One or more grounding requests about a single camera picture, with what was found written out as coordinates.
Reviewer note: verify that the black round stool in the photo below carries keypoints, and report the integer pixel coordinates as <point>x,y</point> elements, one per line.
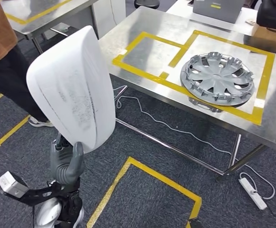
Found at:
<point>147,3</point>

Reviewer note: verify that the yellow tape double rectangle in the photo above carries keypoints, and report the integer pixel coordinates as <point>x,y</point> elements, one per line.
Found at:
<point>138,70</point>

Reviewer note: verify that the brown cardboard box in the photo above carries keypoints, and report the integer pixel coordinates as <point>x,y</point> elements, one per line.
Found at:
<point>266,39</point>

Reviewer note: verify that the steel workbench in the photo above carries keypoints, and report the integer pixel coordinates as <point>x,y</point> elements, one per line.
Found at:
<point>152,22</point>

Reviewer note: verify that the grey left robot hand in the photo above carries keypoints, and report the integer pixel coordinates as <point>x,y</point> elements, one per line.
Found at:
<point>65,157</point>

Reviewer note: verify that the grey plastic wheel hubcap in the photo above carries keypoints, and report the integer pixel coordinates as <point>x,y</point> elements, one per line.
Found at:
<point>214,75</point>

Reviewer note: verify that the white curved plastic part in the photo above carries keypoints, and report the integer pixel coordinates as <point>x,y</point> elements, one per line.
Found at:
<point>71,88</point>

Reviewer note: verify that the white table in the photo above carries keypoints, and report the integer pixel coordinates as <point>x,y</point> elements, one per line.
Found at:
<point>181,9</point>

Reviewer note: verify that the grey laptop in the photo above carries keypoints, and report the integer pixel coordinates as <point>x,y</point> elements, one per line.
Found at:
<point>218,11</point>

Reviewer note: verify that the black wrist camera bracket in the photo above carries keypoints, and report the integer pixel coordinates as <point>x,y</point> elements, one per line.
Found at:
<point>38,195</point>

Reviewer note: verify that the yellow floor tape lines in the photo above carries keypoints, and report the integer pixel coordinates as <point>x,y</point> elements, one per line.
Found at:
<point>9,133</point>

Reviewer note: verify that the steel table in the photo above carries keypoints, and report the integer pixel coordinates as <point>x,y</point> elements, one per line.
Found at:
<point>57,15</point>

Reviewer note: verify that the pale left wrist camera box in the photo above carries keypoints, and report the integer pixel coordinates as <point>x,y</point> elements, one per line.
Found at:
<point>11,185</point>

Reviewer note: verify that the person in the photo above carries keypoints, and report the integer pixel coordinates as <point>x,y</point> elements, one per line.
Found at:
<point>0,31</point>

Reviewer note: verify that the black robot foot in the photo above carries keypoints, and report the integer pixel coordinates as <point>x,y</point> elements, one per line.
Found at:
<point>195,224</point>

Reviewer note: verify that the yellow tape table outline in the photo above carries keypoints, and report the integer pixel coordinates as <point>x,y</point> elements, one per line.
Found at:
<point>45,13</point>

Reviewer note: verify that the white power strip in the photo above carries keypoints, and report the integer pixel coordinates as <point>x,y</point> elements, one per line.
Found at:
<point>252,192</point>

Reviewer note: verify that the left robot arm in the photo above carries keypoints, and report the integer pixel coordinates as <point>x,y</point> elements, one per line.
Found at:
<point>45,214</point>

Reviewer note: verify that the yellow floor tape square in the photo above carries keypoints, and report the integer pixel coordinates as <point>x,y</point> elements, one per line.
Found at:
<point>164,180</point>

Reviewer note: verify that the small pale card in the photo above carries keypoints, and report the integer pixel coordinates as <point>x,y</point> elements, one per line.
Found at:
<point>250,21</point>

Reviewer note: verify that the black bag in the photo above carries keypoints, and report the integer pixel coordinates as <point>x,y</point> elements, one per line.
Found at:
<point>274,15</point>

